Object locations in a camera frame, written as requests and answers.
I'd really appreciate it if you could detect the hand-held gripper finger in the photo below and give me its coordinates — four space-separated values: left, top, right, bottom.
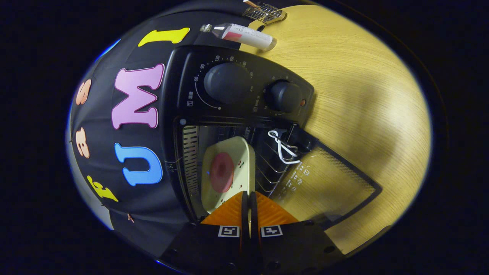
250 191 344 275
159 191 251 275

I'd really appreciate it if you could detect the pink round meat slice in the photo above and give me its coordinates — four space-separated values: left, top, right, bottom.
209 153 235 193

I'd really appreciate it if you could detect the cream square plate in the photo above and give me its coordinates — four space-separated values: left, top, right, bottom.
201 136 256 214

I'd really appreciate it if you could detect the black toaster oven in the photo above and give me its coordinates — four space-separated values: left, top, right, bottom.
162 45 382 230

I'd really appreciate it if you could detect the clear bottle with pink label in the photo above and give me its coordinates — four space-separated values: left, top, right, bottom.
199 23 277 52

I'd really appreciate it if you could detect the white cord loop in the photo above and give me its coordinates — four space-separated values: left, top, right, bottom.
268 130 301 165

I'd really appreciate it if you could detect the metal wire basket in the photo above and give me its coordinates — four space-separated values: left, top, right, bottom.
243 2 288 25

